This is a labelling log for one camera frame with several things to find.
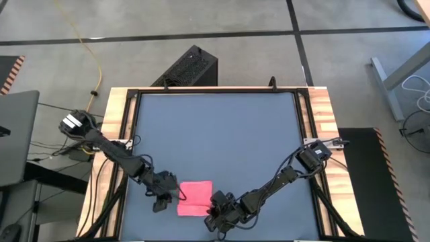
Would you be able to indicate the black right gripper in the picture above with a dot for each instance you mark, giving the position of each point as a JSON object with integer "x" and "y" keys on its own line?
{"x": 228, "y": 211}

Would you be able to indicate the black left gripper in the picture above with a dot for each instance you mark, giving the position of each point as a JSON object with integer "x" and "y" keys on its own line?
{"x": 161, "y": 184}

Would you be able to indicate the pink terry towel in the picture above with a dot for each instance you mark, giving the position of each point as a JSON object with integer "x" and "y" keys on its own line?
{"x": 196, "y": 193}

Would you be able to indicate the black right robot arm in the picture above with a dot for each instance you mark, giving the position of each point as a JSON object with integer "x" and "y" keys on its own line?
{"x": 279, "y": 179}

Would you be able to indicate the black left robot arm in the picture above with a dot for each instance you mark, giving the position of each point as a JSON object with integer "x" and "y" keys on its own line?
{"x": 114, "y": 151}

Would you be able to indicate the blue-grey table mat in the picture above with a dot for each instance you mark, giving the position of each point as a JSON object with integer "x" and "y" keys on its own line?
{"x": 218, "y": 134}

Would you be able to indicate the black perforated computer tower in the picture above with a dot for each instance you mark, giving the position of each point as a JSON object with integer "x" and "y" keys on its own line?
{"x": 191, "y": 67}

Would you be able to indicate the black floor mat striped edge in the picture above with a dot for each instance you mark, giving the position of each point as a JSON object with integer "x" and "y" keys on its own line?
{"x": 369, "y": 185}
{"x": 8, "y": 72}

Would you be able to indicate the grey cabinet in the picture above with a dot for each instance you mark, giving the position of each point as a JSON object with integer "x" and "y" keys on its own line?
{"x": 16, "y": 211}

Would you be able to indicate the black computer mouse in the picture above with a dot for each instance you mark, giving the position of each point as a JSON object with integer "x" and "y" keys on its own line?
{"x": 10, "y": 233}

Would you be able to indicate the grey laptop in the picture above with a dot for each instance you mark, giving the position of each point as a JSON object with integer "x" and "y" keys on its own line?
{"x": 16, "y": 134}

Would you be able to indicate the grey metal desk leg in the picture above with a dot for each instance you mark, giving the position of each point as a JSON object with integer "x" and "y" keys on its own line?
{"x": 386, "y": 87}

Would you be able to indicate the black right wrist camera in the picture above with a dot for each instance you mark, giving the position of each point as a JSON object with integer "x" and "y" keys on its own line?
{"x": 210, "y": 223}

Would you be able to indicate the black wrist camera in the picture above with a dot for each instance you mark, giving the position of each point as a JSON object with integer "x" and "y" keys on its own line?
{"x": 162, "y": 205}
{"x": 210, "y": 223}

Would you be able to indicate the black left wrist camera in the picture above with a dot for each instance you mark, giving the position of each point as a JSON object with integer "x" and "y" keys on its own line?
{"x": 162, "y": 205}

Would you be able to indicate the black metal table frame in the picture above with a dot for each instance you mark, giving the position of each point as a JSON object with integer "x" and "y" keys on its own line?
{"x": 218, "y": 90}

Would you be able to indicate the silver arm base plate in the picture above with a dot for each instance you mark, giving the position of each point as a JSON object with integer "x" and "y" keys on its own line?
{"x": 307, "y": 141}

